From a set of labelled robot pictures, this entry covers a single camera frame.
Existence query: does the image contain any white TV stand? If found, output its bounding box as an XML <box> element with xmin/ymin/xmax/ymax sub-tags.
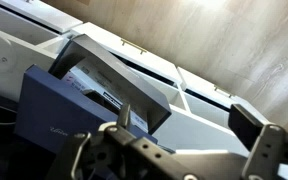
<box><xmin>0</xmin><ymin>0</ymin><xmax>288</xmax><ymax>180</ymax></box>

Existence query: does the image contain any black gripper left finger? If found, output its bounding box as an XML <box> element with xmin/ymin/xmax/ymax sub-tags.
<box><xmin>46</xmin><ymin>103</ymin><xmax>199</xmax><ymax>180</ymax></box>

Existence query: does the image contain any dark blue box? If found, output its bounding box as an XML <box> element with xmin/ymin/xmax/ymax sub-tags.
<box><xmin>13</xmin><ymin>64</ymin><xmax>159</xmax><ymax>180</ymax></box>

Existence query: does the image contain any gold drawer handle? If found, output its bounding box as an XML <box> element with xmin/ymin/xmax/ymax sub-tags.
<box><xmin>120</xmin><ymin>37</ymin><xmax>149</xmax><ymax>55</ymax></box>
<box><xmin>213</xmin><ymin>84</ymin><xmax>236</xmax><ymax>99</ymax></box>

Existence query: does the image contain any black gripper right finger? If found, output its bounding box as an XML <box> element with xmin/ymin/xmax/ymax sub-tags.
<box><xmin>228</xmin><ymin>103</ymin><xmax>288</xmax><ymax>180</ymax></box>

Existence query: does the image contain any white labelled carton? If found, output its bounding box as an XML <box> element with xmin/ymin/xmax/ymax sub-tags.
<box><xmin>62</xmin><ymin>58</ymin><xmax>150</xmax><ymax>133</ymax></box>

